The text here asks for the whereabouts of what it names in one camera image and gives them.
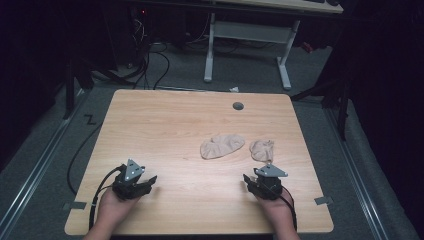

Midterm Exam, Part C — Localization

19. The metal floor rail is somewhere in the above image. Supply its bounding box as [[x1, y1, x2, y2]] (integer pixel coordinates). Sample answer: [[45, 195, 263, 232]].
[[0, 89, 88, 239], [324, 106, 390, 240]]

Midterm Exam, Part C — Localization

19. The white metal desk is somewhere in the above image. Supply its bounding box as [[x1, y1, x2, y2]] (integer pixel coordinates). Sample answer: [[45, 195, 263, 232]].
[[203, 0, 344, 91]]

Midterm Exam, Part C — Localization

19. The black metal stand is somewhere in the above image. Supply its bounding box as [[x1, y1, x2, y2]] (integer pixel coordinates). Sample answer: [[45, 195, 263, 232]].
[[62, 59, 95, 120], [290, 74, 352, 141]]

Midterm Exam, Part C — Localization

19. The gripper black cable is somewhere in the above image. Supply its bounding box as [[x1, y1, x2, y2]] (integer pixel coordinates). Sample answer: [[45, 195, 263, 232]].
[[258, 178, 298, 232], [88, 165, 127, 231]]

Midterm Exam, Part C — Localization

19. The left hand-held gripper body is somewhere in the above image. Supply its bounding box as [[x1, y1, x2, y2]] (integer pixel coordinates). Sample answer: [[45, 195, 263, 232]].
[[111, 158, 152, 201]]

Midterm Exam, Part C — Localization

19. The black floor cable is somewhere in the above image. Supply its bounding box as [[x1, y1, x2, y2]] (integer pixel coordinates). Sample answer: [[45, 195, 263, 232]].
[[66, 121, 104, 196]]

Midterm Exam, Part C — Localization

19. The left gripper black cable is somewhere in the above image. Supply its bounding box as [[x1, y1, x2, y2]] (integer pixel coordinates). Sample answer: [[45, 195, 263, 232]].
[[88, 165, 127, 231]]

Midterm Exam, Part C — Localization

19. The small beige sock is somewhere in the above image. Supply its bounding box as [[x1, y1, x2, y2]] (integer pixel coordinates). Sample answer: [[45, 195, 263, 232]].
[[249, 139, 275, 163]]

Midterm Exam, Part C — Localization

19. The person's right hand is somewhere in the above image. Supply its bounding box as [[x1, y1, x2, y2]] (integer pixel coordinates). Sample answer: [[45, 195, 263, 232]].
[[255, 186, 298, 233]]

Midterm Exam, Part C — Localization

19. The large beige sock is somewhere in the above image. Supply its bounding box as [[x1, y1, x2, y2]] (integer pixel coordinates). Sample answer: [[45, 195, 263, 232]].
[[199, 134, 246, 160]]

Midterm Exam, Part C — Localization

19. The bundle of black cables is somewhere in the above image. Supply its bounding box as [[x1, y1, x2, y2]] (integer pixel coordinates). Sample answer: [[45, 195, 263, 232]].
[[96, 16, 171, 91]]

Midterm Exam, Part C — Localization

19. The person's left hand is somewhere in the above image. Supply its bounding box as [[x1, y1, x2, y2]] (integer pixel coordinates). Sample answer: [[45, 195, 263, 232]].
[[94, 188, 141, 236]]

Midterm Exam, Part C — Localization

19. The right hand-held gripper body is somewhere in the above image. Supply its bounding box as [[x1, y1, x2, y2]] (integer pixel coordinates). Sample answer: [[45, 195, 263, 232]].
[[247, 163, 289, 201]]

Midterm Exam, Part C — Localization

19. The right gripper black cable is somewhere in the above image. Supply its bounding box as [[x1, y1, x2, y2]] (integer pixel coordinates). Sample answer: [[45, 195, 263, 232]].
[[258, 178, 298, 232]]

